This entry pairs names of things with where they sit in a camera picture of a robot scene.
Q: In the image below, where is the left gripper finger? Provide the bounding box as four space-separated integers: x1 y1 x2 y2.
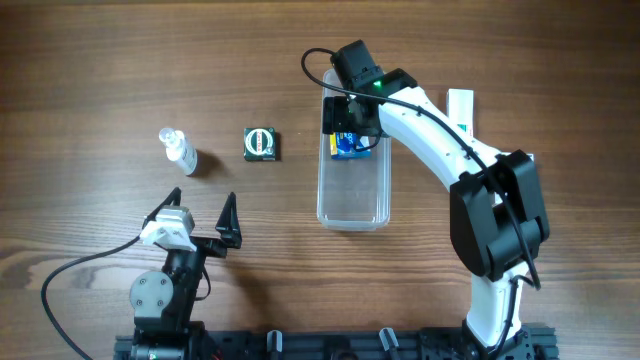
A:
142 187 182 227
215 192 242 249

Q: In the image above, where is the blue yellow VapoDrops box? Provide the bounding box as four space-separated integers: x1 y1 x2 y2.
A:
329 133 371 160

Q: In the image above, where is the small white spray bottle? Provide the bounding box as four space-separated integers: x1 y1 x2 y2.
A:
158 128 198 176

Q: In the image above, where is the green square box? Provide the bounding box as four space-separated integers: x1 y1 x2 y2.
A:
243 127 277 162

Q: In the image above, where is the white green medicine box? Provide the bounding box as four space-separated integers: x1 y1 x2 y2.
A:
446 88 474 137

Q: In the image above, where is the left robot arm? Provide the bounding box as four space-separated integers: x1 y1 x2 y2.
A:
114 187 242 360

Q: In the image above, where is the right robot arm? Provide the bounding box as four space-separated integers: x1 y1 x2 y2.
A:
322 40 550 359

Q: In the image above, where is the clear plastic container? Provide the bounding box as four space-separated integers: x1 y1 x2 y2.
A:
316 68 392 233

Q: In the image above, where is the right black cable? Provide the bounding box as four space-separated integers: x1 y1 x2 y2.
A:
300 47 543 351

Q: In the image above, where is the black cable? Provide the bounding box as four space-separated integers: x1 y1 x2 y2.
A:
40 234 144 360
300 47 543 351

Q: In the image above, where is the left black cable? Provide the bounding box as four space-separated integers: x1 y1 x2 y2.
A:
40 234 144 360

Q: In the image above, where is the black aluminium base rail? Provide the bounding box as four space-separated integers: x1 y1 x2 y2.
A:
113 327 559 360

